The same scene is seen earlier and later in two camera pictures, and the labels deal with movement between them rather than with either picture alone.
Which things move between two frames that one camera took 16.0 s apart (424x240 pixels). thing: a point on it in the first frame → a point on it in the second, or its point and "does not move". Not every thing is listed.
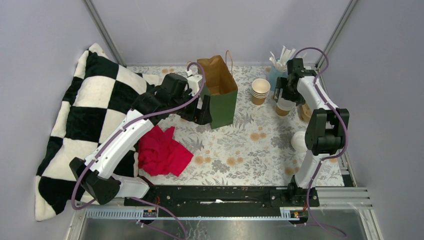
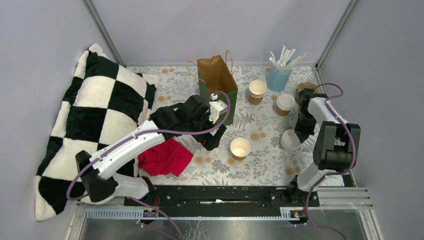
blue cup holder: x=272 y=76 does not move
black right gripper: x=281 y=83 → x=303 y=133
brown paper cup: x=281 y=112 does not move
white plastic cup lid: x=285 y=105 does not move
